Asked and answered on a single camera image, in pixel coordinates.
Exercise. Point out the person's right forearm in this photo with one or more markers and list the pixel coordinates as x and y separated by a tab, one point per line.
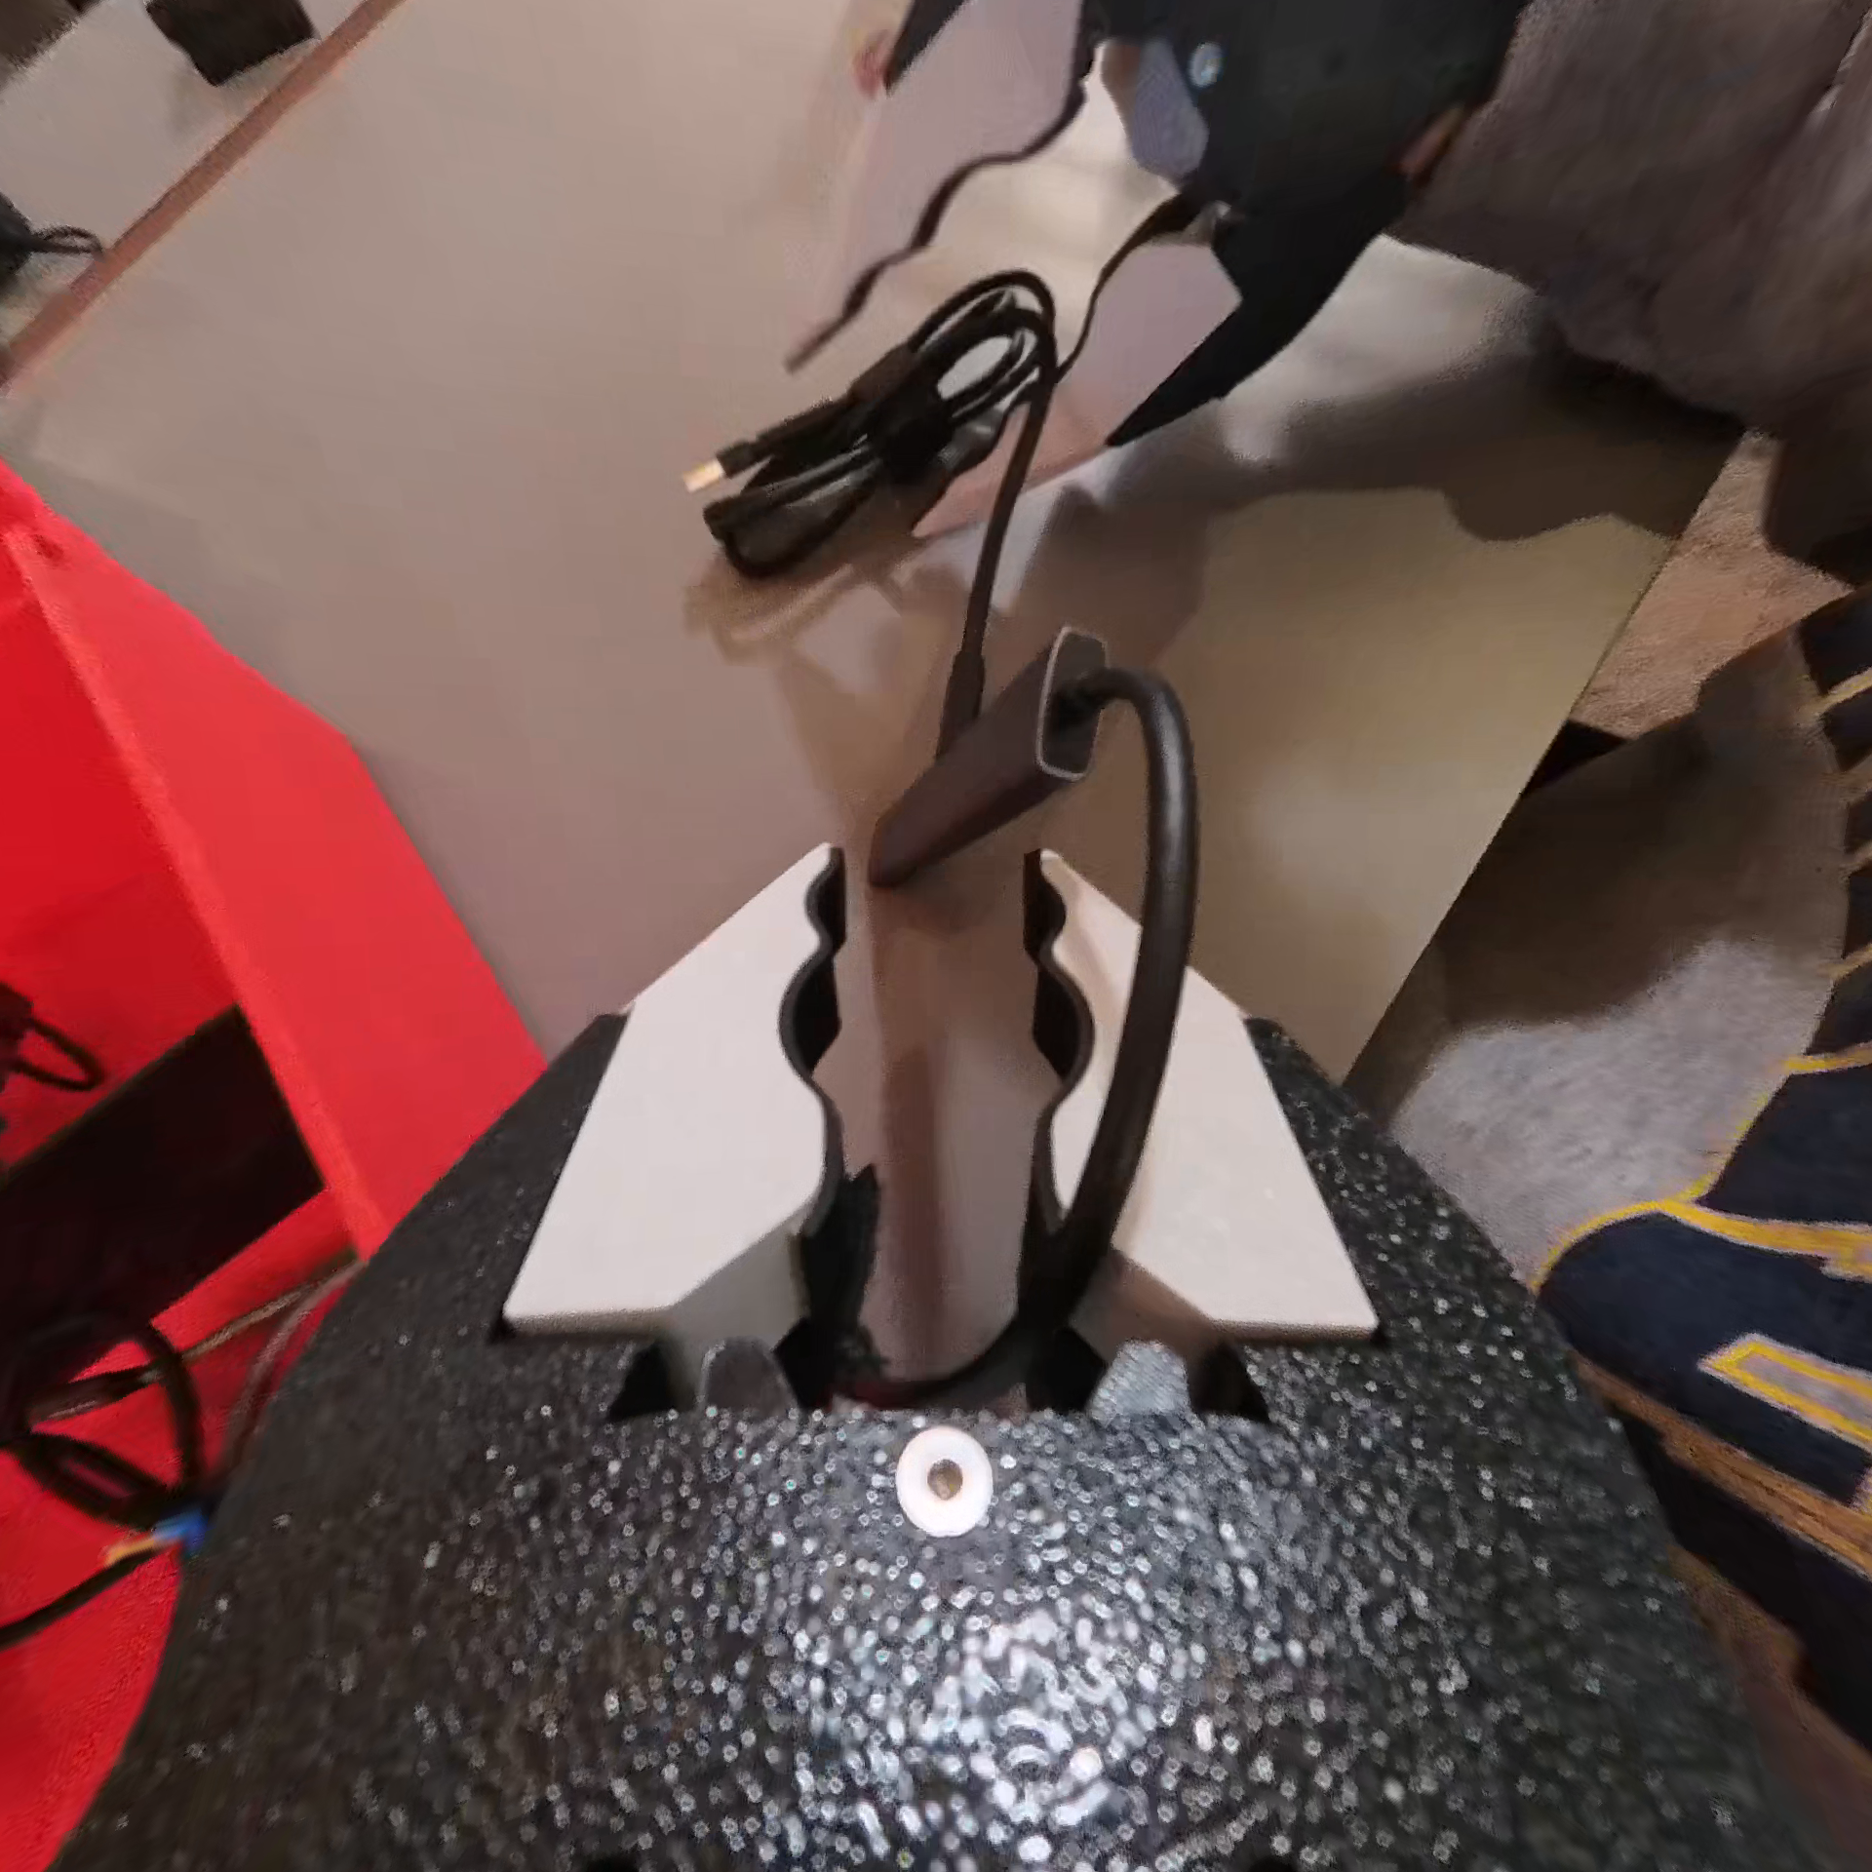
1652	206

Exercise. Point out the small black box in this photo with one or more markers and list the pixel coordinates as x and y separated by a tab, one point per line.
233	32

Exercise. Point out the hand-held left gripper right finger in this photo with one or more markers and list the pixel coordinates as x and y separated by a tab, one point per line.
1228	1186

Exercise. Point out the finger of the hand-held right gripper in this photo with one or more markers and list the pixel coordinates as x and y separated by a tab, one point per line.
965	118
1169	309

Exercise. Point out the small black battery charger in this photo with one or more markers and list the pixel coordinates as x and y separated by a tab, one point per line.
19	234

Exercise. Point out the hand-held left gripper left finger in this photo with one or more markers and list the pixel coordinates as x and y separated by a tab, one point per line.
688	1157

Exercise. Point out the large red plastic bin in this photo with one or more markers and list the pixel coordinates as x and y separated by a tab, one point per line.
220	805

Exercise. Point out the black bin divider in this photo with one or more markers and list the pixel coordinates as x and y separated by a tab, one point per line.
147	1171

